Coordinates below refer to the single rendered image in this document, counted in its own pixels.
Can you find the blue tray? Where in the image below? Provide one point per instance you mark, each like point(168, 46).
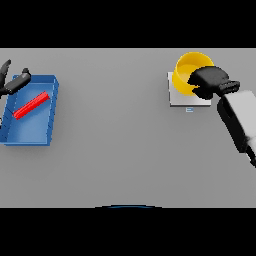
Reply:
point(31, 123)

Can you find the dark robot right hand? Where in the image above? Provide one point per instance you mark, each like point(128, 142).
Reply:
point(210, 80)

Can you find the light grey robot right arm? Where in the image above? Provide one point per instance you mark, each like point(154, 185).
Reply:
point(240, 115)

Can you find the red beaker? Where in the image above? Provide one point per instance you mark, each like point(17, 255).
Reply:
point(30, 105)

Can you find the yellow bowl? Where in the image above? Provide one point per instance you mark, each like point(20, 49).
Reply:
point(186, 75)

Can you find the dark robot left hand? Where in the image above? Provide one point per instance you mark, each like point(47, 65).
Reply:
point(15, 84)

